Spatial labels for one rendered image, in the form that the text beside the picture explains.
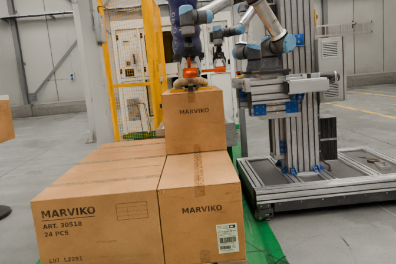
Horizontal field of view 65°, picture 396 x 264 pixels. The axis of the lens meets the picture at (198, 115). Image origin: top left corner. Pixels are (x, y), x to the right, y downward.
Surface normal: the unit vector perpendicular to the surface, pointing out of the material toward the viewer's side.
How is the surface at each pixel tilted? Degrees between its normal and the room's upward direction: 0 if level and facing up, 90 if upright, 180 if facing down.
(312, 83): 90
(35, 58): 90
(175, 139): 90
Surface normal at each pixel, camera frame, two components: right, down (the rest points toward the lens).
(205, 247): 0.02, 0.14
